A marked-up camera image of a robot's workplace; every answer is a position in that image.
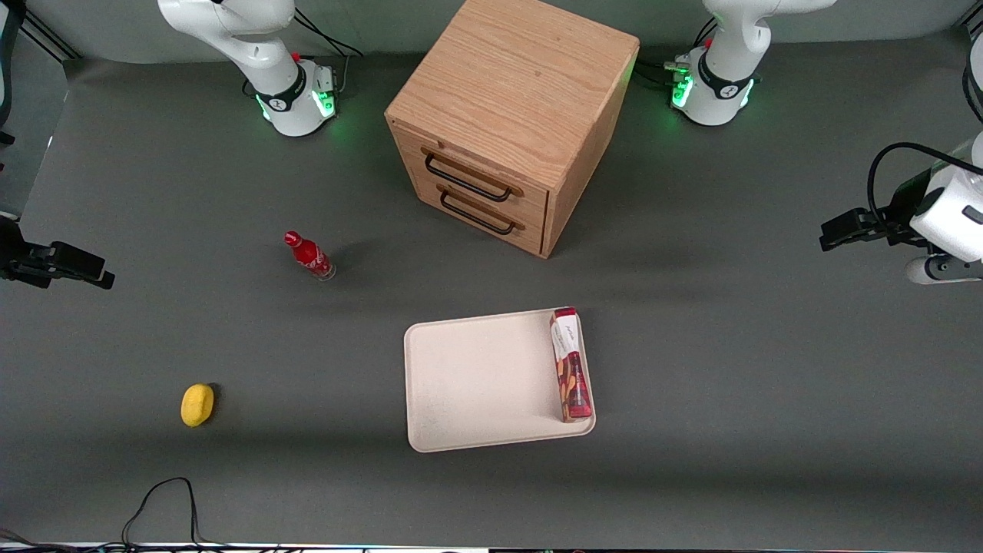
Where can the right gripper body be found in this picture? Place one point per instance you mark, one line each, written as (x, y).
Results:
(17, 257)

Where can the red cookie box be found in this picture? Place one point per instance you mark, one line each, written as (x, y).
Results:
(570, 369)

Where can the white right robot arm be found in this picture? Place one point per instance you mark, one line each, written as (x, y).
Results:
(261, 46)

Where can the beige plastic tray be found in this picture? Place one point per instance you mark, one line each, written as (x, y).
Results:
(484, 384)

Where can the yellow lemon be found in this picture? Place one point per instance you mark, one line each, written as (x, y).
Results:
(196, 405)

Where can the red cola bottle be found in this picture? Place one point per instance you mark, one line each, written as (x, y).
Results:
(309, 256)

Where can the wooden drawer front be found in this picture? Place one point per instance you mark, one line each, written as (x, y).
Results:
(537, 203)
(534, 238)

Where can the wooden drawer cabinet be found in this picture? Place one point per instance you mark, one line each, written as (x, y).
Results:
(514, 77)

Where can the black frame rail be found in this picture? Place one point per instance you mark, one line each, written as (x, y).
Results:
(960, 24)
(50, 38)

